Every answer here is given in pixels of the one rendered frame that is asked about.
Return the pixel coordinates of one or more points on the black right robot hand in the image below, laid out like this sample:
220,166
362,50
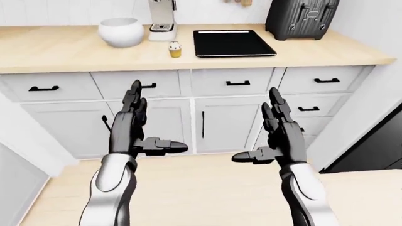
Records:
290,141

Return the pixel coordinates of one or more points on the cupcake with yellow wrapper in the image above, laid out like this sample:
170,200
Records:
175,50

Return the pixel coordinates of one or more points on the black toaster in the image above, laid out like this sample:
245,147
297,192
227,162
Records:
301,20

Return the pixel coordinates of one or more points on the hanging wooden utensils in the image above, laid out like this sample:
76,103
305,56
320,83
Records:
240,2

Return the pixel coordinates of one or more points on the black rectangular tray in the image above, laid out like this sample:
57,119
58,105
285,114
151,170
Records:
232,42

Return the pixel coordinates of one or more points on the white espresso machine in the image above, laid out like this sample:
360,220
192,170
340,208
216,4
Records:
162,20

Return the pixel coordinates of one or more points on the black appliance front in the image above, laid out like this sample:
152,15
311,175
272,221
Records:
373,146

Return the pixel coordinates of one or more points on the white round bowl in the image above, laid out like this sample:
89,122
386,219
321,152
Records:
121,32

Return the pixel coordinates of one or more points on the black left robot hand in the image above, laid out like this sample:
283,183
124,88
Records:
121,131

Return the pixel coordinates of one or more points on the white kitchen cabinet unit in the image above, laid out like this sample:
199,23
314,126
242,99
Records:
220,117

